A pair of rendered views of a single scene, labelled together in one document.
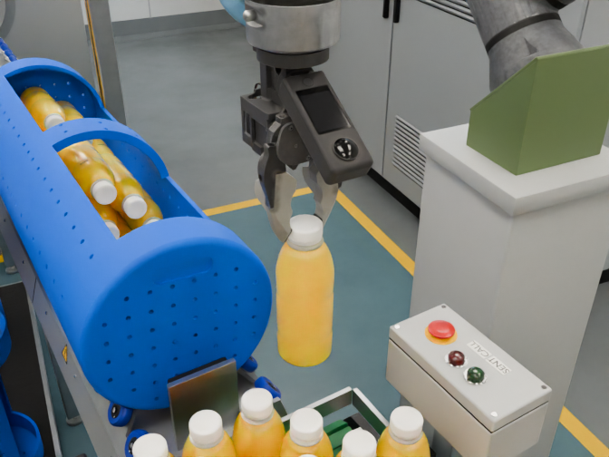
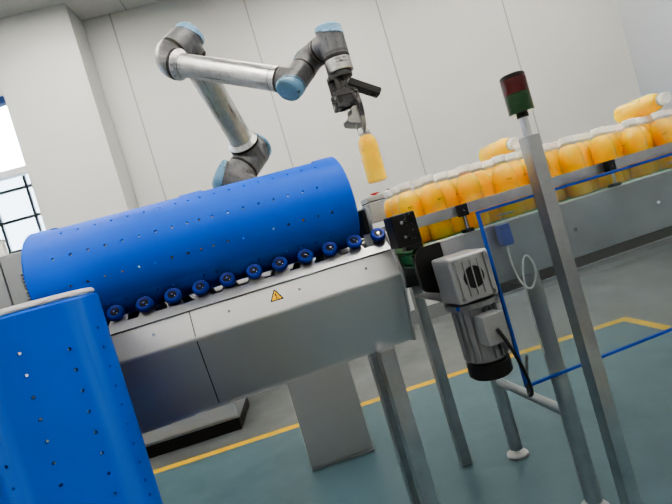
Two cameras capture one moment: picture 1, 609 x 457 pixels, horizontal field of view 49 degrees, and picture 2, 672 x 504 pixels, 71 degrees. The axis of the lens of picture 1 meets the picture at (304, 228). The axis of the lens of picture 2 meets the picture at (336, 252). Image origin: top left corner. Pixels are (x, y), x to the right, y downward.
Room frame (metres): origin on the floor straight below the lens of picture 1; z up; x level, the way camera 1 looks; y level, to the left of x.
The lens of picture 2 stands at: (0.27, 1.57, 0.99)
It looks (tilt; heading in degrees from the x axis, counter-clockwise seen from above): 2 degrees down; 290
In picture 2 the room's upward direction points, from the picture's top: 16 degrees counter-clockwise
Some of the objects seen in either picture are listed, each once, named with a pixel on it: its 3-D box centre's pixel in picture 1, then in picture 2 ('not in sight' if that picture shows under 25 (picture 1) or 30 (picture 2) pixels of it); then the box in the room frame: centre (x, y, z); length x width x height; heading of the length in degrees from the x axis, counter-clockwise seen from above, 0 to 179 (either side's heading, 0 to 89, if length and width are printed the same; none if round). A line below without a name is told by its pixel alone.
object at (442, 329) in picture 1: (441, 330); not in sight; (0.70, -0.19, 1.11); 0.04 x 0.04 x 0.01
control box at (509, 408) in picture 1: (461, 383); (390, 204); (0.66, -0.21, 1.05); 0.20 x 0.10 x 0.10; 31
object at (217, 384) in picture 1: (203, 401); (365, 228); (0.68, 0.14, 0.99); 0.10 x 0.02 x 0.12; 121
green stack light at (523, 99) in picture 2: not in sight; (519, 103); (0.17, 0.25, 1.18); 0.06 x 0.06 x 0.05
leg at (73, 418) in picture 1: (57, 347); not in sight; (1.54, 0.75, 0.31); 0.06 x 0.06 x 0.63; 31
